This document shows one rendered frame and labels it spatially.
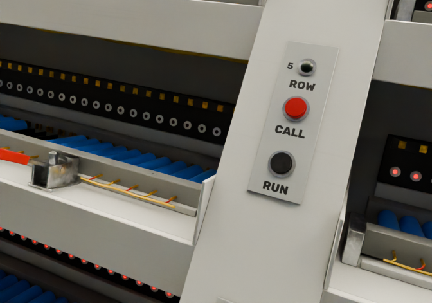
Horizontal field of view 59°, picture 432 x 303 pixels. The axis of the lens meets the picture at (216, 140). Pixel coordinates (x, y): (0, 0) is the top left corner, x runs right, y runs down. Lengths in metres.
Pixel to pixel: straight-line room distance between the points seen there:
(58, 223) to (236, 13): 0.24
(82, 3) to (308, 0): 0.22
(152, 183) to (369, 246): 0.20
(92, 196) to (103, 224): 0.04
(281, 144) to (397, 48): 0.11
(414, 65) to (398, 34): 0.03
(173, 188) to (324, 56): 0.17
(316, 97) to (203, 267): 0.15
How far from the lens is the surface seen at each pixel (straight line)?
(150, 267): 0.32
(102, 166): 0.39
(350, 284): 0.30
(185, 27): 0.36
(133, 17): 0.39
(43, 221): 0.37
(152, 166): 0.42
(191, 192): 0.35
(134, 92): 0.53
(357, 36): 0.32
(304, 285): 0.28
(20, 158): 0.35
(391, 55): 0.32
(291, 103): 0.29
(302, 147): 0.28
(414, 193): 0.46
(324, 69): 0.30
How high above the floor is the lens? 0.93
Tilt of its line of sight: 9 degrees up
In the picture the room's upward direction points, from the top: 16 degrees clockwise
